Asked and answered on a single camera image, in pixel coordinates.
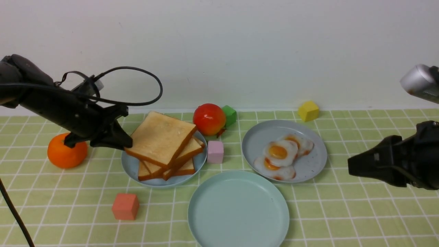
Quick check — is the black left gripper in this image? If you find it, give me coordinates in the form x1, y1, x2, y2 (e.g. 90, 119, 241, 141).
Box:
21, 89, 133, 150

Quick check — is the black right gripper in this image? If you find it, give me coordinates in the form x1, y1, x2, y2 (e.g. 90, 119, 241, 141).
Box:
348, 121, 439, 190

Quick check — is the toast slice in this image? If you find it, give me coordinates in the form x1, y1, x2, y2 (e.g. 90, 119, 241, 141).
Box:
162, 158, 195, 181
125, 111, 196, 168
164, 137, 205, 169
138, 159, 196, 181

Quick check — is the fried egg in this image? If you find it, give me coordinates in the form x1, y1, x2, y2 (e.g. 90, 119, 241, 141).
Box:
253, 156, 296, 181
278, 133, 314, 158
263, 140, 298, 170

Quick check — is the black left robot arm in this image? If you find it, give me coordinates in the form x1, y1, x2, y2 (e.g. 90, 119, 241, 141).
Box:
1, 54, 133, 150

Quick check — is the orange mandarin fruit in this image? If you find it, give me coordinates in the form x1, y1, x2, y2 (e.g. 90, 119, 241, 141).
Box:
47, 133, 88, 169

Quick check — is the light blue bread plate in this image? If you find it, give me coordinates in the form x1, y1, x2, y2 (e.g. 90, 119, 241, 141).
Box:
121, 131, 207, 189

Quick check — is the green checkered tablecloth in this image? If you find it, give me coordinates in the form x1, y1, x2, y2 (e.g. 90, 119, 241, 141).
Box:
0, 108, 439, 247

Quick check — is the grey-blue egg plate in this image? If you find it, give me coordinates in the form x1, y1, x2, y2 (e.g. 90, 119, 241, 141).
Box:
241, 119, 327, 183

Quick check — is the salmon cube block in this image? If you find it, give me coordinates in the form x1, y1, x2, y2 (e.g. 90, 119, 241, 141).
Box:
112, 193, 140, 221

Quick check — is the yellow cube block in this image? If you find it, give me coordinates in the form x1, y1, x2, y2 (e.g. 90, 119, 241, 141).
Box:
298, 101, 320, 122

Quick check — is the pink cube block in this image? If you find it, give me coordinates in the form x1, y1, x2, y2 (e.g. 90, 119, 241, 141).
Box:
207, 140, 224, 164

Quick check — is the green cube block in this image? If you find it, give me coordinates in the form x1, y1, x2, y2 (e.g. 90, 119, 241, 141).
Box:
222, 105, 237, 128

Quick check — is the teal empty plate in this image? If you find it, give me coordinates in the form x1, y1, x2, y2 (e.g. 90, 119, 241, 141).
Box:
188, 170, 290, 247

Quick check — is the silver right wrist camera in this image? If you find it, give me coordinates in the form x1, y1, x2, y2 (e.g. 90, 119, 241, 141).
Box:
400, 64, 439, 104

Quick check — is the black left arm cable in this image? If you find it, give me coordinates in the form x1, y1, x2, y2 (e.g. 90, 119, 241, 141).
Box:
0, 66, 163, 247

